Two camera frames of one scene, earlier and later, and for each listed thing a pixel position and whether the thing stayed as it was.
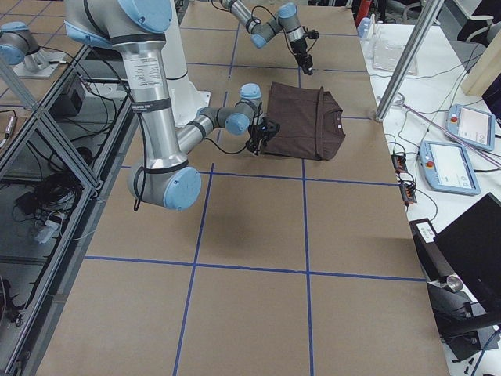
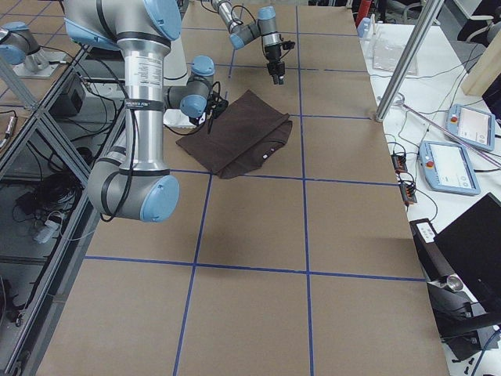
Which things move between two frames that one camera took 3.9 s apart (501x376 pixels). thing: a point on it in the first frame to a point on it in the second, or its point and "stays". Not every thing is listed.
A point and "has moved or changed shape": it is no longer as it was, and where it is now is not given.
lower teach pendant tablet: [446, 168] stays
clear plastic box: [387, 52] stays
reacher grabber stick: [483, 152] stays
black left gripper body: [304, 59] to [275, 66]
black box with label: [434, 264] stays
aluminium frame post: [416, 42] stays
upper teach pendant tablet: [474, 127] stays
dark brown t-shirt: [309, 121] has moved or changed shape
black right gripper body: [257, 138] to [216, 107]
